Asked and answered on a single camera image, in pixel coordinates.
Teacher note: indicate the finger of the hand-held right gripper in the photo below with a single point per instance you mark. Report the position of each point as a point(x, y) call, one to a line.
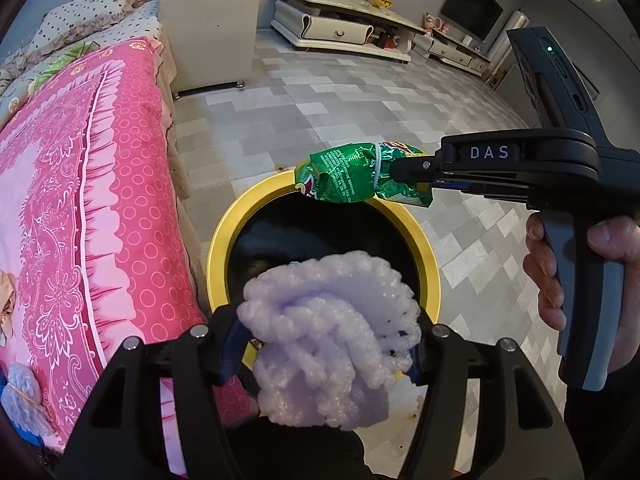
point(415, 166)

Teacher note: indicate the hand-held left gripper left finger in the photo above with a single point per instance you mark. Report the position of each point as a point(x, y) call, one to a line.
point(231, 352)

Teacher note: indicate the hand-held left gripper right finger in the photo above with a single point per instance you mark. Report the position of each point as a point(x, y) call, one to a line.
point(440, 352)

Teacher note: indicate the green chip bag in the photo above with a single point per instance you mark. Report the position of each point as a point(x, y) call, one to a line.
point(345, 175)

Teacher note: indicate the white foam fruit net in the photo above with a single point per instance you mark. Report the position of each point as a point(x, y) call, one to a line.
point(320, 335)

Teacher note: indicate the yellow rimmed black trash bin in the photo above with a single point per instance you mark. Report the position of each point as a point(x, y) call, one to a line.
point(216, 260)

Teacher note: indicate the blue plastic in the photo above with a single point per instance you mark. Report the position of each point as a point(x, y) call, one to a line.
point(2, 388)

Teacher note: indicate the person's right hand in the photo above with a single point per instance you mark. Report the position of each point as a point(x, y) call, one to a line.
point(540, 270)

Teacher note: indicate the cream television stand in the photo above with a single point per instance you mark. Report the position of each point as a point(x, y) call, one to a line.
point(450, 50)

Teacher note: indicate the white standing air conditioner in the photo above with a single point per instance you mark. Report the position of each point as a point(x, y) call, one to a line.
point(512, 35)

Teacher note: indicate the pink figurine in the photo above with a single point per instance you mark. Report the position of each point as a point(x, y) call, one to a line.
point(435, 24)

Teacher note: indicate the black flat television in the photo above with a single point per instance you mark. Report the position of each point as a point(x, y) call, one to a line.
point(470, 5)

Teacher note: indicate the cream marble coffee table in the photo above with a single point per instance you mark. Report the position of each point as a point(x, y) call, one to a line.
point(340, 2)

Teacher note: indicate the pink floral blanket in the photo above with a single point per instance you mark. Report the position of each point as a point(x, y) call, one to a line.
point(100, 160)

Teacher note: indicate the cream leather nightstand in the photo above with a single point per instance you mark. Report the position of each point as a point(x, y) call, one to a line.
point(210, 35)

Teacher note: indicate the polka dot bed sheet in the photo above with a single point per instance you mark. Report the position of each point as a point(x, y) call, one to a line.
point(135, 25)

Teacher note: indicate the green leaf print cloth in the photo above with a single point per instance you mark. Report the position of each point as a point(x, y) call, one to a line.
point(65, 62)

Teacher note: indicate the grey floral quilt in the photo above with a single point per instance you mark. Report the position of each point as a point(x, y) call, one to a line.
point(10, 95)

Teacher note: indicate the polka dot pillow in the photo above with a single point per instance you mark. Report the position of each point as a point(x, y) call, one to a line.
point(85, 15)

